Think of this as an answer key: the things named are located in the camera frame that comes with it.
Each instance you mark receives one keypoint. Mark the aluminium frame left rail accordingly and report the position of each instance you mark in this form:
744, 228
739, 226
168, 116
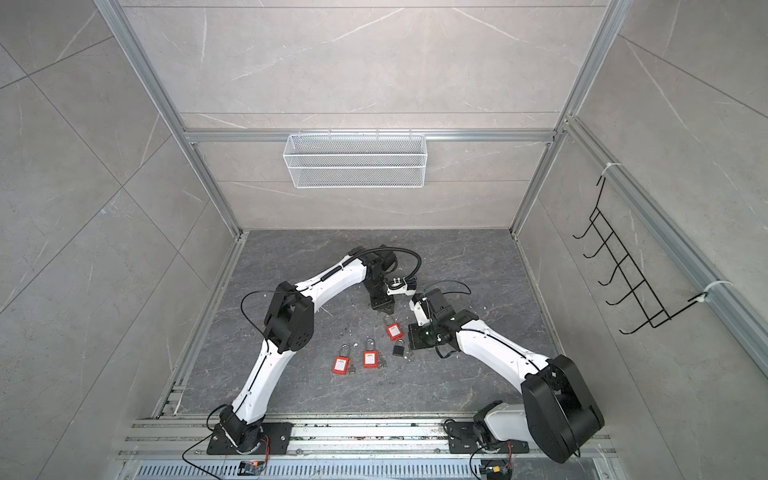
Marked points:
172, 393

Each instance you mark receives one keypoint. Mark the black wire hook rack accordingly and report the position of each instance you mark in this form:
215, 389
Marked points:
627, 269

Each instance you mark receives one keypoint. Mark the slotted cable duct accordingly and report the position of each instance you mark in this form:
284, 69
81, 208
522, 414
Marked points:
413, 468

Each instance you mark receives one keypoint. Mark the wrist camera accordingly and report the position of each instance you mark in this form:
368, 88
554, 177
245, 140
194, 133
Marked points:
419, 306
401, 286

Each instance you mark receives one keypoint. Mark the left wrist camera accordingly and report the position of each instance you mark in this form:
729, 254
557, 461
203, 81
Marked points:
401, 286

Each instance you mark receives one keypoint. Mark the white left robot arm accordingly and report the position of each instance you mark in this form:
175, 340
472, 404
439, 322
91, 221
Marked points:
289, 326

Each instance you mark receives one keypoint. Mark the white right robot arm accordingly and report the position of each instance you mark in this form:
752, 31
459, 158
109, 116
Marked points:
559, 415

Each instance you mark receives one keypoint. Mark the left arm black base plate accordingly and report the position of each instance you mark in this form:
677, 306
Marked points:
272, 438

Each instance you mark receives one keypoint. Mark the red padlock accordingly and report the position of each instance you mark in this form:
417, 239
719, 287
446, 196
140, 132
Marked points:
343, 364
393, 329
371, 356

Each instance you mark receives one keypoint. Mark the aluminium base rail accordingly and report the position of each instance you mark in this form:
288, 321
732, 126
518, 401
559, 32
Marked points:
324, 436

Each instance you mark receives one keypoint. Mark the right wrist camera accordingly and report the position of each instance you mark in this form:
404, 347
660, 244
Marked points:
419, 306

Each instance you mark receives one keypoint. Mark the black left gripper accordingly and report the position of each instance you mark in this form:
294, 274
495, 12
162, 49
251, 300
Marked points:
385, 304

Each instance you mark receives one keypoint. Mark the white wire mesh basket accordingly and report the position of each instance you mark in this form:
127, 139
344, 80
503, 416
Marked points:
356, 160

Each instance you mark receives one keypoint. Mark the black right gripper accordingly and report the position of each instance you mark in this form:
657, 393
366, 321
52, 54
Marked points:
414, 336

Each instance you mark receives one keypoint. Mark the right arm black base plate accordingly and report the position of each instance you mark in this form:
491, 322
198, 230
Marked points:
467, 437

